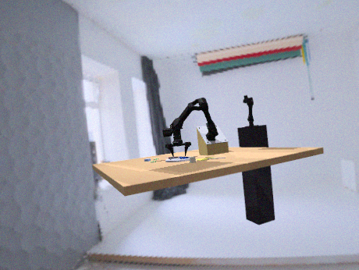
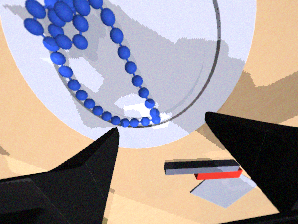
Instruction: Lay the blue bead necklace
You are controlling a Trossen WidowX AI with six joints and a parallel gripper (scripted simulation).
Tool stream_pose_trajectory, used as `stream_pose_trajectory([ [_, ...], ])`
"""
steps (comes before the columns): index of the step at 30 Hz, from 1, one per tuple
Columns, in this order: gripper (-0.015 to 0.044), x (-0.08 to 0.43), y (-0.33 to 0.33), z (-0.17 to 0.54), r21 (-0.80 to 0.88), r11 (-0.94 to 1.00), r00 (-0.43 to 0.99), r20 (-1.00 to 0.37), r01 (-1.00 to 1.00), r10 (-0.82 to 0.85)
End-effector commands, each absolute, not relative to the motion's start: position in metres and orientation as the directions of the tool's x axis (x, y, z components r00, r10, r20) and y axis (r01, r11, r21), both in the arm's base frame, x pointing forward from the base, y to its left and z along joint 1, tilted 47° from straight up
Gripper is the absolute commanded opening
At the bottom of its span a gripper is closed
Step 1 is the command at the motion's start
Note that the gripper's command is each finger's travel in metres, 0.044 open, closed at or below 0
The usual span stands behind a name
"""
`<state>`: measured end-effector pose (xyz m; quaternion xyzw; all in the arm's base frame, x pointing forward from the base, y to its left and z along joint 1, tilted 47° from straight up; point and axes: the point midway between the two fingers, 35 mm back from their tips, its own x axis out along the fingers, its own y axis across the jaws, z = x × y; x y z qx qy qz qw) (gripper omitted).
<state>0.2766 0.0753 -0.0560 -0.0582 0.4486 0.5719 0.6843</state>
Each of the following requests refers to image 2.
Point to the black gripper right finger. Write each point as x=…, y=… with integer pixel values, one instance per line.
x=267, y=152

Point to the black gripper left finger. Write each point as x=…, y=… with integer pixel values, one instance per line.
x=75, y=192

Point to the blue bead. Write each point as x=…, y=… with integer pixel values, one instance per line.
x=80, y=23
x=130, y=67
x=95, y=3
x=82, y=7
x=145, y=121
x=65, y=71
x=137, y=80
x=35, y=8
x=115, y=120
x=68, y=2
x=80, y=41
x=134, y=122
x=123, y=52
x=63, y=11
x=156, y=120
x=58, y=58
x=107, y=16
x=97, y=110
x=143, y=92
x=33, y=26
x=149, y=103
x=63, y=41
x=124, y=122
x=106, y=116
x=49, y=3
x=154, y=113
x=54, y=30
x=73, y=85
x=50, y=44
x=54, y=19
x=81, y=95
x=89, y=103
x=116, y=35

